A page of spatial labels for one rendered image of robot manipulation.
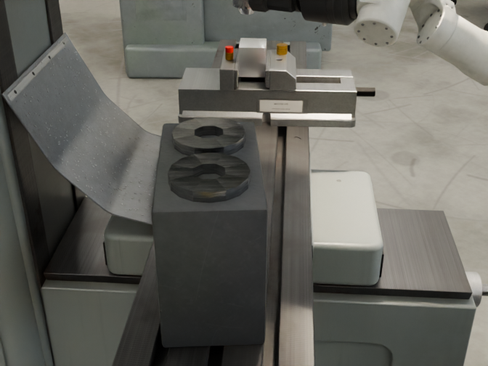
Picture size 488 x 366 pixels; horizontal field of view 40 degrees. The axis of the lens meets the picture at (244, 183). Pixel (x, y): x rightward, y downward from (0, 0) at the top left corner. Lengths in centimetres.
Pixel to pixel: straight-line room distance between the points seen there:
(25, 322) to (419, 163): 233
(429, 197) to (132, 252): 198
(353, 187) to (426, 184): 178
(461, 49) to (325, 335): 57
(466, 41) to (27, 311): 88
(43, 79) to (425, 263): 77
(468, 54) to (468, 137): 256
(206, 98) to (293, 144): 20
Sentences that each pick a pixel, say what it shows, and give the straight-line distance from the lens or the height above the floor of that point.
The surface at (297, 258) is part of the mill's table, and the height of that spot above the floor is 94.
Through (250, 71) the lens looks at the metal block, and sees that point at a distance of 131.
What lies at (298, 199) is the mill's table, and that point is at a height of 94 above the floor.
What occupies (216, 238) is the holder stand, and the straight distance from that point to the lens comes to 70.
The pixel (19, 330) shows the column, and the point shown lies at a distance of 131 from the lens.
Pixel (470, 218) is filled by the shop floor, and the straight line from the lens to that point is 291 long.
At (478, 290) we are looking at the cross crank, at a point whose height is 66.
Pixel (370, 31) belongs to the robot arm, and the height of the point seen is 120.
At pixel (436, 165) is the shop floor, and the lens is 327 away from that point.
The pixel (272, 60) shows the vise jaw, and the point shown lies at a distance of 133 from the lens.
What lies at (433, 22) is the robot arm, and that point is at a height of 120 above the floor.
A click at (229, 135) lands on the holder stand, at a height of 114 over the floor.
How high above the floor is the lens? 149
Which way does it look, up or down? 30 degrees down
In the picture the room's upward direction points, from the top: straight up
